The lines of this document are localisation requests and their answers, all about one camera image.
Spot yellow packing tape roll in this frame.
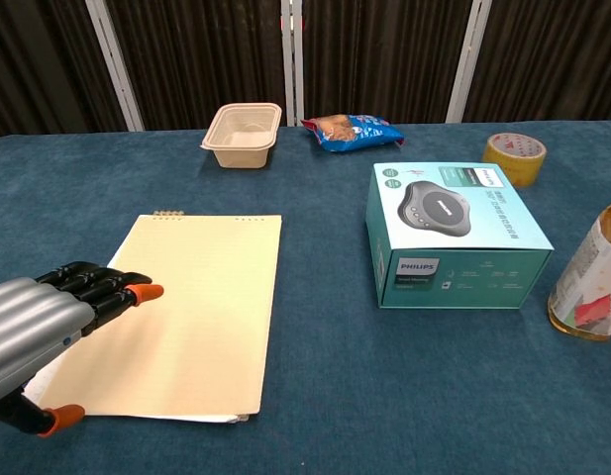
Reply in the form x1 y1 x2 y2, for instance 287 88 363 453
481 133 548 188

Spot white double partition post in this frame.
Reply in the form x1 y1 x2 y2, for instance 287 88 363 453
280 0 306 128

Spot teal Philips speaker box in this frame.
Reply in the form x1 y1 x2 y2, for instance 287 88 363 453
365 161 556 311

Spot amber tea bottle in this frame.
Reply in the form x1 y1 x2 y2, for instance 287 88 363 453
547 201 611 342

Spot blue felt table cloth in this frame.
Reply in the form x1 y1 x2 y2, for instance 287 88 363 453
0 118 611 475

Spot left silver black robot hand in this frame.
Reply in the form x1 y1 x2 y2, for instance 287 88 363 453
0 260 165 439

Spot cream spiral notepad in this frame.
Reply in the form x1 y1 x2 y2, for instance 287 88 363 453
23 210 284 426

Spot beige disposable food container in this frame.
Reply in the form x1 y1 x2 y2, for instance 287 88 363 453
200 102 283 170

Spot blue snack bag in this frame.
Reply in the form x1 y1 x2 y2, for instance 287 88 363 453
299 113 405 153

